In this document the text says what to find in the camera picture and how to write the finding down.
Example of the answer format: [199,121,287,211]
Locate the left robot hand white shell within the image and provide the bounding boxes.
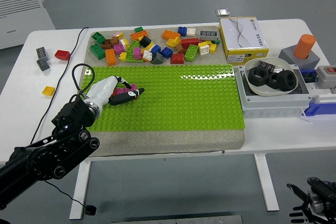
[86,76,145,106]

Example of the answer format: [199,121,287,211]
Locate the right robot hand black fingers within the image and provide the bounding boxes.
[286,177,336,224]

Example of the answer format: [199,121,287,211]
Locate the green toy baseplate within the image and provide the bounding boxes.
[81,63,245,132]

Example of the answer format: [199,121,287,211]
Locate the orange long toy brick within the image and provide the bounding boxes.
[162,29,181,40]
[105,48,118,66]
[130,30,149,41]

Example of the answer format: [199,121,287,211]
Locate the lime green toy brick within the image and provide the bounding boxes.
[126,40,140,55]

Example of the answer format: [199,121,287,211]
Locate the grey sloped toy brick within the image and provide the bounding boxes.
[150,52,164,65]

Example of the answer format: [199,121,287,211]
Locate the small grey toy brick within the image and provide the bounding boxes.
[36,58,51,72]

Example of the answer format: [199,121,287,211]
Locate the black toy brick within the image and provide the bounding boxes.
[139,35,152,47]

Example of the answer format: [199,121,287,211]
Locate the dark green long brick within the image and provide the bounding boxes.
[89,44,106,60]

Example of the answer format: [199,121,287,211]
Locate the lime green flat plate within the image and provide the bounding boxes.
[125,54,144,63]

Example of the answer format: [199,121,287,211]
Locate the dark green square brick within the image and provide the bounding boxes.
[91,31,107,44]

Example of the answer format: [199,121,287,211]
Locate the white table leg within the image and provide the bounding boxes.
[69,160,92,220]
[253,153,280,212]

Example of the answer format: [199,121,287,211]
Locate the grey-brown mat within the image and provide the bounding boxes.
[81,25,246,158]

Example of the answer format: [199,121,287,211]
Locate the blue plastic block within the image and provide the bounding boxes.
[303,94,336,118]

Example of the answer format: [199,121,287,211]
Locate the lime green long brick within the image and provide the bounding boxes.
[184,44,198,62]

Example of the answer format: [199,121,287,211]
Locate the grey junction box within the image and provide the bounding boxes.
[233,63,313,119]

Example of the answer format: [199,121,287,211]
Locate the white panel heater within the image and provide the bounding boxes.
[0,0,56,50]

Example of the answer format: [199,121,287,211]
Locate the grey long holed brick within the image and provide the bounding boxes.
[199,30,219,41]

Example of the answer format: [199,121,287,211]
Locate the grey box red button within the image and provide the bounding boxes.
[314,65,336,90]

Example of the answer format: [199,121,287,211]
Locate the white bowl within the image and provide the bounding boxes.
[243,57,299,97]

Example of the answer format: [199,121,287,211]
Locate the large black nut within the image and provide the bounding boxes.
[276,69,298,93]
[248,67,270,86]

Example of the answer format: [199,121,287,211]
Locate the small black nut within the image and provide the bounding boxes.
[267,73,281,90]

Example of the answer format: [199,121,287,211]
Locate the blue black plastic part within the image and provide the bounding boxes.
[299,68,318,83]

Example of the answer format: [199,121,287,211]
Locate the grey block holder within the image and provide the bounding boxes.
[278,47,321,70]

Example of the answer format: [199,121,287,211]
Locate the purple circuit board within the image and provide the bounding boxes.
[257,60,276,72]

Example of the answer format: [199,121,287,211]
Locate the yellow white cardboard box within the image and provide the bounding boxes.
[218,16,270,65]

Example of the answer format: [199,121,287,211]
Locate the orange cylinder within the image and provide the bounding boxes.
[293,34,317,59]

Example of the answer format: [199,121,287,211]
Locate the white cable tie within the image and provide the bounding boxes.
[299,108,313,123]

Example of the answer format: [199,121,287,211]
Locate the black cord with plug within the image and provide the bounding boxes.
[29,26,97,216]

